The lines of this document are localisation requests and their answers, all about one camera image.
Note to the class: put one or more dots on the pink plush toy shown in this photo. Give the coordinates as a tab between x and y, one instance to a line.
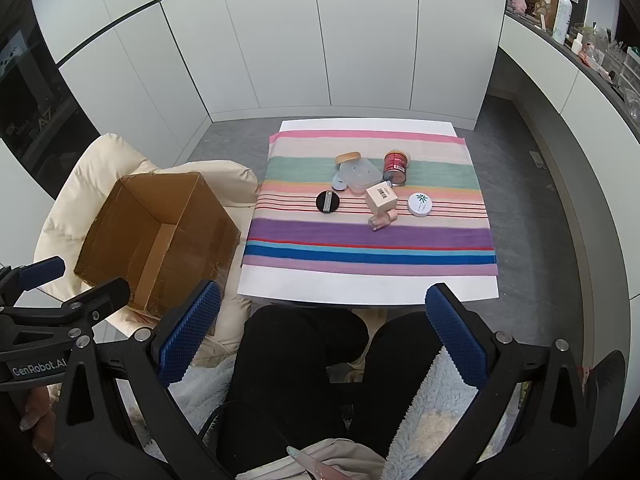
517	5

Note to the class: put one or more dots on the pale flat stick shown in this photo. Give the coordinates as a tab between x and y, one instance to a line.
312	464

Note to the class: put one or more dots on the brown printed shelf carton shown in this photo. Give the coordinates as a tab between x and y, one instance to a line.
542	2

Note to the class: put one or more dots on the brown cardboard box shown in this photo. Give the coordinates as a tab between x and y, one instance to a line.
150	210

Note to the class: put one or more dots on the black round compact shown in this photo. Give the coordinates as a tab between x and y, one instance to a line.
334	202

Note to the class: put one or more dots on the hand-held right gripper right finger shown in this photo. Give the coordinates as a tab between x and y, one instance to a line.
456	332

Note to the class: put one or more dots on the white cabinet counter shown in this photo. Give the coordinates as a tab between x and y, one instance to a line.
540	75

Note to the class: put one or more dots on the striped colourful cloth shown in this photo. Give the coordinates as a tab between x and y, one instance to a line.
370	240

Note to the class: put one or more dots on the small white bottle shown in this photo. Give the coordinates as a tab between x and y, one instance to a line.
577	43

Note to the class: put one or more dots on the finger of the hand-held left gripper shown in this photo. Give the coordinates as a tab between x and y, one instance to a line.
45	267
100	297

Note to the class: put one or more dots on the black glass oven panel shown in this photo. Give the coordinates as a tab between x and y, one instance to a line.
30	110

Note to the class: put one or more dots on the translucent square plastic container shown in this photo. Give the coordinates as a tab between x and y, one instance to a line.
361	175

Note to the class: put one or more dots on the person's left hand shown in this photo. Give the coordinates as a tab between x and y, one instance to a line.
40	410

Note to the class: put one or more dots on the cream padded armchair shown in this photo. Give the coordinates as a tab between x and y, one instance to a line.
100	160

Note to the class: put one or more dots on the grey fluffy blanket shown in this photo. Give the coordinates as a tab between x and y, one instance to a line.
430	420

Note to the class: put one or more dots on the white table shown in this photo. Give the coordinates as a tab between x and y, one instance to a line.
365	290

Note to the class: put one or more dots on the beige cloth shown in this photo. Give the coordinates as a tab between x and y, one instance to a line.
350	452

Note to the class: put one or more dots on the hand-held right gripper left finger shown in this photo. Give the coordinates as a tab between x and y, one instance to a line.
192	330

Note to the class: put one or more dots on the white round tin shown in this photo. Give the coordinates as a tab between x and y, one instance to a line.
419	204

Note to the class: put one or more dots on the red metal can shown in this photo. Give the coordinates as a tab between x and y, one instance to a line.
395	165

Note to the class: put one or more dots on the tall white bottle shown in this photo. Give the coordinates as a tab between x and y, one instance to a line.
562	17

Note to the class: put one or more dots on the white floor power strip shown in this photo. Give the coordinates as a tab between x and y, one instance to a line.
537	160

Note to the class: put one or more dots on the small beige carton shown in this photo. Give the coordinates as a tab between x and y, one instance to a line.
382	200

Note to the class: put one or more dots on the person's black pants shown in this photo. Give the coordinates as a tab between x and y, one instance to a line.
290	385

